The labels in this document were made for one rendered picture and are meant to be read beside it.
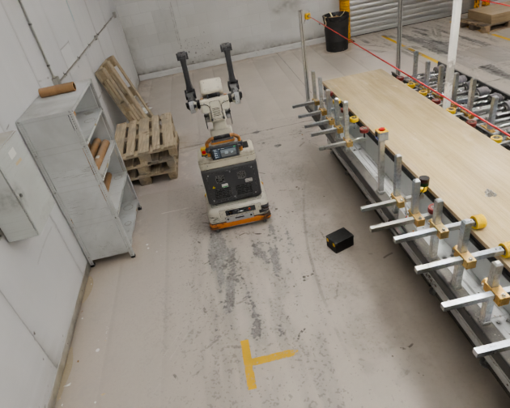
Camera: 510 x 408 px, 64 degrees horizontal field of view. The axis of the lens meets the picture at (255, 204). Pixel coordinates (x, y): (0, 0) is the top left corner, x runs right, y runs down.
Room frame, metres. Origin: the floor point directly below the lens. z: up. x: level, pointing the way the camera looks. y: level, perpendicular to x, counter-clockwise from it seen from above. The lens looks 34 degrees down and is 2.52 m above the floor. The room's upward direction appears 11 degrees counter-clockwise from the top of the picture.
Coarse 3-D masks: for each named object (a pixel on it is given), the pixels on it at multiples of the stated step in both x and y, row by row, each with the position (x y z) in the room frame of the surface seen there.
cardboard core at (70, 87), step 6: (60, 84) 3.74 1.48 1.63; (66, 84) 3.73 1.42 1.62; (72, 84) 3.73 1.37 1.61; (42, 90) 3.72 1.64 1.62; (48, 90) 3.71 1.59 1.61; (54, 90) 3.71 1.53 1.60; (60, 90) 3.71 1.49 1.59; (66, 90) 3.72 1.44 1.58; (72, 90) 3.72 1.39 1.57; (42, 96) 3.71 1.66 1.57
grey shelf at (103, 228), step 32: (64, 96) 3.63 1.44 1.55; (96, 96) 4.09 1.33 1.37; (32, 128) 3.19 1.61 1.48; (64, 128) 3.20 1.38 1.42; (96, 128) 4.09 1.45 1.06; (64, 160) 3.20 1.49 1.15; (64, 192) 3.19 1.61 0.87; (96, 192) 3.20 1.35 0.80; (128, 192) 4.09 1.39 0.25; (96, 224) 3.20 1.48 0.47; (128, 224) 3.60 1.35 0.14; (96, 256) 3.19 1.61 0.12
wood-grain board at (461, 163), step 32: (352, 96) 3.99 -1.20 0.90; (384, 96) 3.83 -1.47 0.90; (416, 96) 3.68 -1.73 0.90; (416, 128) 3.04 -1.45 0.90; (448, 128) 2.94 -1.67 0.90; (416, 160) 2.55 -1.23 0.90; (448, 160) 2.46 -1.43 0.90; (480, 160) 2.39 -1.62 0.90; (448, 192) 2.10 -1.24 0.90; (480, 192) 2.04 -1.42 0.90
